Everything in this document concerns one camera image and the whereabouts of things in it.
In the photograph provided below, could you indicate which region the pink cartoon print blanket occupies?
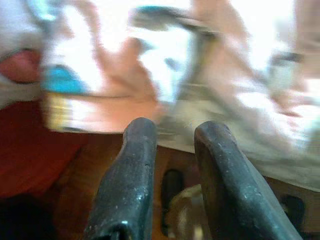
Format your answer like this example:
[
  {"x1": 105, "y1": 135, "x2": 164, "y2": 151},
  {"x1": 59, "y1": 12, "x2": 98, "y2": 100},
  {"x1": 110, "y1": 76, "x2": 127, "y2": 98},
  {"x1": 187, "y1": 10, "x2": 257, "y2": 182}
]
[{"x1": 0, "y1": 0, "x2": 320, "y2": 161}]

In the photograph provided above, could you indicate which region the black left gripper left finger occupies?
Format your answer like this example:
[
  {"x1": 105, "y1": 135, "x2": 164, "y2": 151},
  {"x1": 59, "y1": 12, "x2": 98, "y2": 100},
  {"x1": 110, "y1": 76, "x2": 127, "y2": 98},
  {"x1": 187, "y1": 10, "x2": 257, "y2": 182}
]
[{"x1": 83, "y1": 117, "x2": 158, "y2": 240}]

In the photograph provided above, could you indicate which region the black robot foot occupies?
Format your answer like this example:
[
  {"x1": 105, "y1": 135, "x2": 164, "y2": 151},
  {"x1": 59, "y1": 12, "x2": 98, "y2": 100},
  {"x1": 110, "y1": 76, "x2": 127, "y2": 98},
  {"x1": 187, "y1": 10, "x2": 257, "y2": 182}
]
[{"x1": 161, "y1": 169, "x2": 185, "y2": 237}]

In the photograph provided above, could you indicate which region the long red cushion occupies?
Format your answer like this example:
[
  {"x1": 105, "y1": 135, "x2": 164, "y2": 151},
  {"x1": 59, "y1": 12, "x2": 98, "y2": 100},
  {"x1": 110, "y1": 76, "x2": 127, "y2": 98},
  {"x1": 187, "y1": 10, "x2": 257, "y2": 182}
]
[{"x1": 0, "y1": 99, "x2": 87, "y2": 200}]

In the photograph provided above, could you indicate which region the silver robot leg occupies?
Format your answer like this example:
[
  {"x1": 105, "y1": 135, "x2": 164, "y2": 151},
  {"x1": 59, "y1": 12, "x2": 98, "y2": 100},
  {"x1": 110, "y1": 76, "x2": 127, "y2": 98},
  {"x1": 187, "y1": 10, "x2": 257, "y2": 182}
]
[{"x1": 167, "y1": 184, "x2": 210, "y2": 240}]

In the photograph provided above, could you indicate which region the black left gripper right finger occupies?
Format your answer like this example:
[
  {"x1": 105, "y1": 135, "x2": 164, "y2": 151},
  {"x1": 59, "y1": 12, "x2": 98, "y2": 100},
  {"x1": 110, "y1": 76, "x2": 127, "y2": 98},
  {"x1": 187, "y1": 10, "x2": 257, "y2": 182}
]
[{"x1": 194, "y1": 121, "x2": 303, "y2": 240}]

